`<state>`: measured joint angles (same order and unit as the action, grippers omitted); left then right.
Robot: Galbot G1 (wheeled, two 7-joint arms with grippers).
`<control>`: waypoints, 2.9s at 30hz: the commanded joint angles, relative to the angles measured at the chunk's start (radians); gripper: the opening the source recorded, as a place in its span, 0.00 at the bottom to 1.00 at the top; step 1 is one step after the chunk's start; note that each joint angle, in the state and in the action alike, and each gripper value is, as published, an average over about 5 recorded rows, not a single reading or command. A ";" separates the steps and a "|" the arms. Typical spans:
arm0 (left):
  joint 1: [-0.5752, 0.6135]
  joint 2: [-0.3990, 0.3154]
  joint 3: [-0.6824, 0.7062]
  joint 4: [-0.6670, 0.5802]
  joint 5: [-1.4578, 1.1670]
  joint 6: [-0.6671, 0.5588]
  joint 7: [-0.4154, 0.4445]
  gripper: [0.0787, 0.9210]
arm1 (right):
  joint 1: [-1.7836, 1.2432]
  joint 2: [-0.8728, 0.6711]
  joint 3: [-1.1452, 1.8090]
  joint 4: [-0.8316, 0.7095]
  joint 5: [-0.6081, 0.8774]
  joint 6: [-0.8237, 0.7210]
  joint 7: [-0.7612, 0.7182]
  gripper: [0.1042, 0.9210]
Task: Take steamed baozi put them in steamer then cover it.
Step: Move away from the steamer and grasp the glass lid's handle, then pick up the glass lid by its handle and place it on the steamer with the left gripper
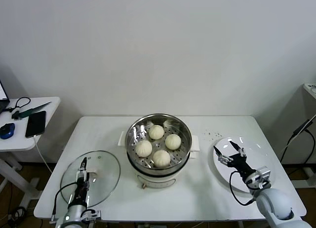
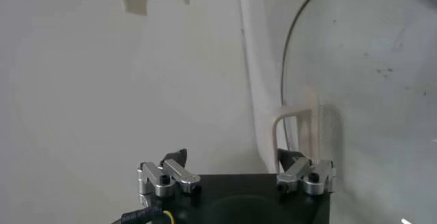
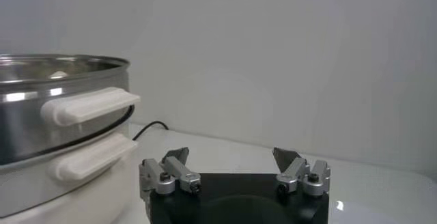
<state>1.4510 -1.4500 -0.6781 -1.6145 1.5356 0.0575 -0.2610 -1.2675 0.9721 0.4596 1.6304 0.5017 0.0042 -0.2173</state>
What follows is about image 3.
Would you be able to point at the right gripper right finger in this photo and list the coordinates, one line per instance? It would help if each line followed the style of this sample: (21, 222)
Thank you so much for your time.
(297, 170)

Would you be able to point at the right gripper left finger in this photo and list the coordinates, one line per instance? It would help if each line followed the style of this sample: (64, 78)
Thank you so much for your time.
(177, 170)

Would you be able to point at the stainless steel steamer basket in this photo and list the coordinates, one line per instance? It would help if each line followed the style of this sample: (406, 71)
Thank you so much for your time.
(41, 133)

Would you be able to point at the white electric cooker base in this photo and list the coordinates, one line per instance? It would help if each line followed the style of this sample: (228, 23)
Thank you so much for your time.
(68, 194)

